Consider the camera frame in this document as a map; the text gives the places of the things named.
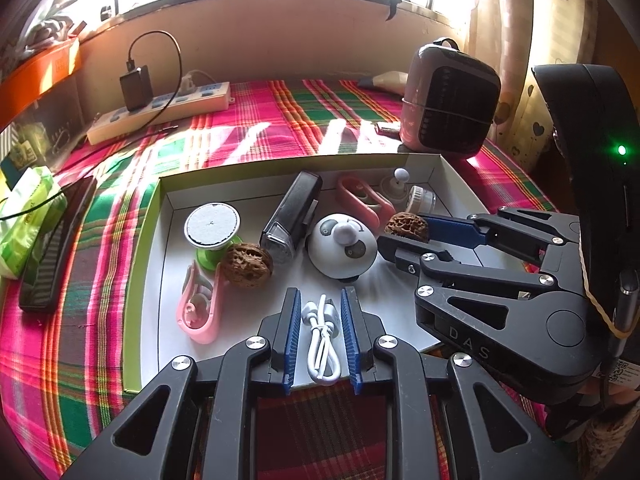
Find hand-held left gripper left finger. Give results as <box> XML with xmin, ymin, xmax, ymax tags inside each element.
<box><xmin>60</xmin><ymin>287</ymin><xmax>303</xmax><ymax>480</ymax></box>

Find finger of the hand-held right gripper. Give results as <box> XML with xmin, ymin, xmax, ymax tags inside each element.
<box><xmin>425</xmin><ymin>205</ymin><xmax>581</xmax><ymax>261</ymax></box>
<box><xmin>377</xmin><ymin>232</ymin><xmax>558</xmax><ymax>333</ymax></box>

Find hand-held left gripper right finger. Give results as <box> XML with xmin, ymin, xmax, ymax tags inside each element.
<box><xmin>340</xmin><ymin>286</ymin><xmax>556</xmax><ymax>480</ymax></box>

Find white short cable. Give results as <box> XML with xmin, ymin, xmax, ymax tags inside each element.
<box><xmin>301</xmin><ymin>294</ymin><xmax>343</xmax><ymax>387</ymax></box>

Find brown wrinkled walnut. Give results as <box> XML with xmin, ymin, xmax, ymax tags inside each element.
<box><xmin>221</xmin><ymin>242</ymin><xmax>275</xmax><ymax>290</ymax></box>
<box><xmin>384</xmin><ymin>211</ymin><xmax>431</xmax><ymax>237</ymax></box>

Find white round ribbed case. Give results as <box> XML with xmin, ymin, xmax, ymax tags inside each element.
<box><xmin>407</xmin><ymin>185</ymin><xmax>437</xmax><ymax>216</ymax></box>

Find white oval knob device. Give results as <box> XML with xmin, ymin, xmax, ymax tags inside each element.
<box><xmin>306</xmin><ymin>212</ymin><xmax>379</xmax><ymax>281</ymax></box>

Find small white knob device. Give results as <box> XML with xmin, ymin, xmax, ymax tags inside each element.
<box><xmin>381</xmin><ymin>167</ymin><xmax>413</xmax><ymax>206</ymax></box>

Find pink plastic clip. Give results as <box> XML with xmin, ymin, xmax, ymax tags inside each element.
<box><xmin>336</xmin><ymin>172</ymin><xmax>396</xmax><ymax>231</ymax></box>
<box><xmin>176</xmin><ymin>260</ymin><xmax>227</xmax><ymax>345</ymax></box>

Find black bike light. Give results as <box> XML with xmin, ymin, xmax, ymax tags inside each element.
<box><xmin>260</xmin><ymin>170</ymin><xmax>323</xmax><ymax>265</ymax></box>

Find green white suction holder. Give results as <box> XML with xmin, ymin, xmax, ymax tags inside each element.
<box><xmin>183</xmin><ymin>202</ymin><xmax>246</xmax><ymax>271</ymax></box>

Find green white cardboard box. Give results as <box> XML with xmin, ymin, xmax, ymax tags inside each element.
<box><xmin>121</xmin><ymin>154</ymin><xmax>493</xmax><ymax>395</ymax></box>

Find grey mini desk fan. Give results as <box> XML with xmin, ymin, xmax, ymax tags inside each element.
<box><xmin>398</xmin><ymin>37</ymin><xmax>502</xmax><ymax>160</ymax></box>

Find heart print curtain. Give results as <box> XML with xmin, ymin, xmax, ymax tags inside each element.
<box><xmin>467</xmin><ymin>0</ymin><xmax>601</xmax><ymax>171</ymax></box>

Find pink green plaid blanket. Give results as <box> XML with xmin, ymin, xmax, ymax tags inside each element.
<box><xmin>0</xmin><ymin>77</ymin><xmax>558</xmax><ymax>480</ymax></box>

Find black hook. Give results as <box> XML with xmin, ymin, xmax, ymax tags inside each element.
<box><xmin>386</xmin><ymin>0</ymin><xmax>418</xmax><ymax>22</ymax></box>

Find black phone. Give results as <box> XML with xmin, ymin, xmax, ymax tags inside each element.
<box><xmin>18</xmin><ymin>175</ymin><xmax>98</xmax><ymax>313</ymax></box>

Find white power strip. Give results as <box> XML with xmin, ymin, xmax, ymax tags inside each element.
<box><xmin>86</xmin><ymin>81</ymin><xmax>235</xmax><ymax>145</ymax></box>

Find green tissue pack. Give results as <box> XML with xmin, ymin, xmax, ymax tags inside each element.
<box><xmin>0</xmin><ymin>165</ymin><xmax>68</xmax><ymax>281</ymax></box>

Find black charger adapter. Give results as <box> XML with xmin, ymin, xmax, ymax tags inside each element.
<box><xmin>119</xmin><ymin>65</ymin><xmax>153</xmax><ymax>112</ymax></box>

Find clear plastic container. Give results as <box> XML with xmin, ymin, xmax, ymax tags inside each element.
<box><xmin>10</xmin><ymin>80</ymin><xmax>86</xmax><ymax>156</ymax></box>

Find orange plastic tray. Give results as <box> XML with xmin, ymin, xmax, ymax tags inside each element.
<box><xmin>0</xmin><ymin>40</ymin><xmax>83</xmax><ymax>128</ymax></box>

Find white crumpled bags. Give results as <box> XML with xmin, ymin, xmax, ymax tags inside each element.
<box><xmin>15</xmin><ymin>0</ymin><xmax>88</xmax><ymax>53</ymax></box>

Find black charger cable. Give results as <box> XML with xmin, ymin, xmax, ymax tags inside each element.
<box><xmin>0</xmin><ymin>31</ymin><xmax>183</xmax><ymax>221</ymax></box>

